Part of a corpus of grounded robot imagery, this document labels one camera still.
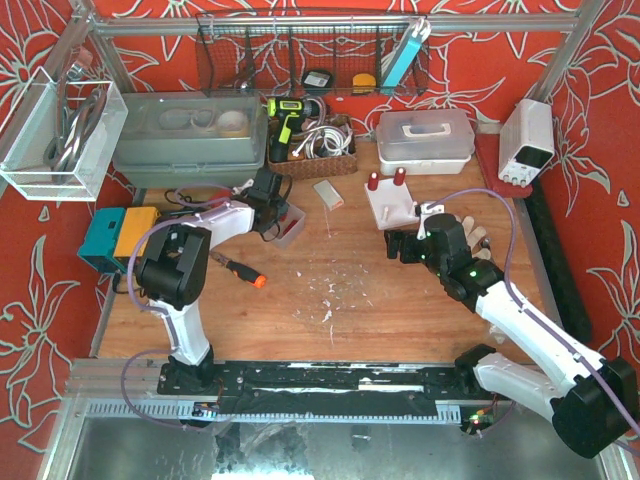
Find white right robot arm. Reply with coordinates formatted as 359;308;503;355
384;213;639;459

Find white cotton work glove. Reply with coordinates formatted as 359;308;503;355
455;215;492;260

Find clear acrylic wall box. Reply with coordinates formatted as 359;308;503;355
1;68;128;202

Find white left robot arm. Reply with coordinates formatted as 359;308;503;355
126;167;293;395

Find black tangled power cables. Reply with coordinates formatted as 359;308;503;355
112;187;226;296

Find white peg base plate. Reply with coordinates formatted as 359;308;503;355
364;175;419;231

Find grey plastic toolbox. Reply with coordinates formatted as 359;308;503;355
113;92;268;189

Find red plastic tool case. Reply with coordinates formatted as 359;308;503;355
475;133;533;199

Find orange handled screwdriver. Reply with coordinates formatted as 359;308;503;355
209;251;267;288

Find white plastic storage box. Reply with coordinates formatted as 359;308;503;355
376;109;475;176

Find black wire wall basket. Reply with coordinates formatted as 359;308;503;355
195;8;418;96

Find teal and yellow box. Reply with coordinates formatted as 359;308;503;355
77;206;160;274

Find clear bin of springs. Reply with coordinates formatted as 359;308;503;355
269;204;306;249

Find large red spring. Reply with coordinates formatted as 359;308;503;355
393;168;406;186

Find wicker basket with cables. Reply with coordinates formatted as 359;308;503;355
265;138;358;180

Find green cordless drill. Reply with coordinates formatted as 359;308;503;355
266;97;325;163

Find white bench power supply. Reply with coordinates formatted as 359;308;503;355
499;99;555;186

